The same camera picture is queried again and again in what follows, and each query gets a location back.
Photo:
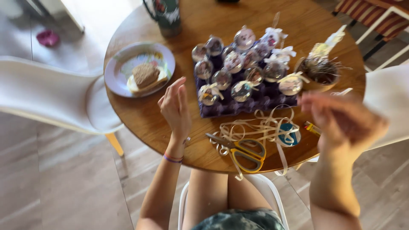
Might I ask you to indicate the person's right hand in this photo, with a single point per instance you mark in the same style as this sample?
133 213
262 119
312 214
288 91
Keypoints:
348 124

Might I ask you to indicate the person's left hand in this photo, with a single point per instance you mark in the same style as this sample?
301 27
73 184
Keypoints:
175 110

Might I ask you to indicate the person's left fingers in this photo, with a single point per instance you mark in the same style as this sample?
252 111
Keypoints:
178 91

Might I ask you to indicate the person's right fingers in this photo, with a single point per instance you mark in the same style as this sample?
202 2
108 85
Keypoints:
311 103

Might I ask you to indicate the yellow lighter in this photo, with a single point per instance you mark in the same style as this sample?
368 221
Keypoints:
312 128

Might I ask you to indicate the wooden bowl with raffia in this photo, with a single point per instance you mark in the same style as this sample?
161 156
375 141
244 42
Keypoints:
322 78

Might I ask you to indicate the brown bread sandwich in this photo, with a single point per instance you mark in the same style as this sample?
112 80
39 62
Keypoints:
145 76

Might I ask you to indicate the blue ribbon spool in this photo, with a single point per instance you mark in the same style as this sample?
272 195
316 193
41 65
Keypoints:
287 137

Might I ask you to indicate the wrapped ornament with white bow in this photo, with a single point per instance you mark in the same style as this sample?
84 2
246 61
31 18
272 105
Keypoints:
321 51

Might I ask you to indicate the purple egg carton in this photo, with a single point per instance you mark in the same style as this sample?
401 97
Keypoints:
255 100

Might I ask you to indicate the tangle of cream ribbon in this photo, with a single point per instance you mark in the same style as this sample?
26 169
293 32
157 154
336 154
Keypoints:
255 127

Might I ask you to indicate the patterned round plate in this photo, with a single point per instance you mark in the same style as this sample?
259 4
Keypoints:
118 78

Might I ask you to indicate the dark green mug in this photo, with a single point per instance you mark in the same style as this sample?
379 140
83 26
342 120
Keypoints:
167 16

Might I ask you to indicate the yellow grey scissors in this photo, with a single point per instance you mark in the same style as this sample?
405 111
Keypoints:
246 151

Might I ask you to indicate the group of clear ball ornaments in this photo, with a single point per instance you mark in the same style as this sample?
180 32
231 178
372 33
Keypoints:
244 40

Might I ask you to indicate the person's legs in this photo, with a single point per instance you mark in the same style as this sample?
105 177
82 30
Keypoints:
207 195

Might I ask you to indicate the white plastic chair wooden legs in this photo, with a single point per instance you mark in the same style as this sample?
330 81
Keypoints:
48 92

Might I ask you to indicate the white furniture piece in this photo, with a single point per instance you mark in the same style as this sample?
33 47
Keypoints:
68 12

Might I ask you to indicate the dark patterned shorts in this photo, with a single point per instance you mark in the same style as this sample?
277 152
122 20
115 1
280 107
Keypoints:
239 220

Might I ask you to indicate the pink hair scrunchie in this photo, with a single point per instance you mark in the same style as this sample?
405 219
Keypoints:
48 38

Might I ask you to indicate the striped chair with white frame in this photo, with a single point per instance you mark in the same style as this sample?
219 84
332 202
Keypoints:
383 19

